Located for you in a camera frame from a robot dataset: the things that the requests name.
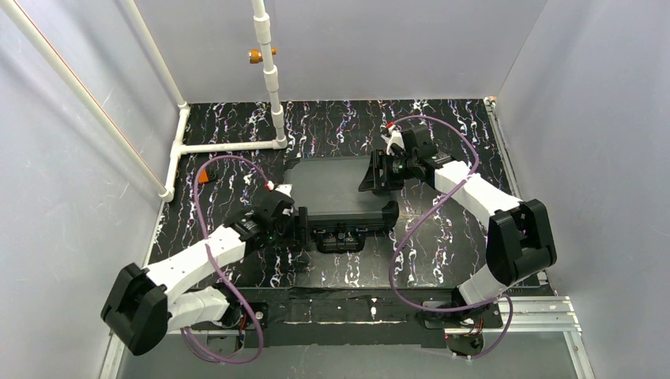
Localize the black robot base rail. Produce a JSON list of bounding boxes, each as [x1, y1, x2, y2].
[[133, 284, 540, 349]]

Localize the white pvc pipe frame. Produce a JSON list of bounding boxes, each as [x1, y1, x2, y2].
[[1, 1, 287, 200]]

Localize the orange black small clip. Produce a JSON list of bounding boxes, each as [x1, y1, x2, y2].
[[198, 168, 218, 185]]

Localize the orange knob on pipe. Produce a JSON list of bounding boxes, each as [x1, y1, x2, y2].
[[248, 47, 277, 64]]

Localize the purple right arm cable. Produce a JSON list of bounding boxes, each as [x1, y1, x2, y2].
[[387, 114, 514, 361]]

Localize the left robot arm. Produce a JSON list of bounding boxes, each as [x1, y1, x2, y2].
[[100, 184, 298, 355]]

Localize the black poker set case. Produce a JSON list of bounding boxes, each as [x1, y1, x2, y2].
[[284, 156, 399, 253]]

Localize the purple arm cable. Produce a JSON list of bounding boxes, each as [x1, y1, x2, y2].
[[387, 114, 514, 361], [180, 155, 276, 366]]

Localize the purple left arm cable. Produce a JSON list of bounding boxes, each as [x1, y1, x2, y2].
[[180, 155, 276, 366]]

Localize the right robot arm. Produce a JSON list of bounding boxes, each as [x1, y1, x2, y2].
[[359, 122, 557, 313]]

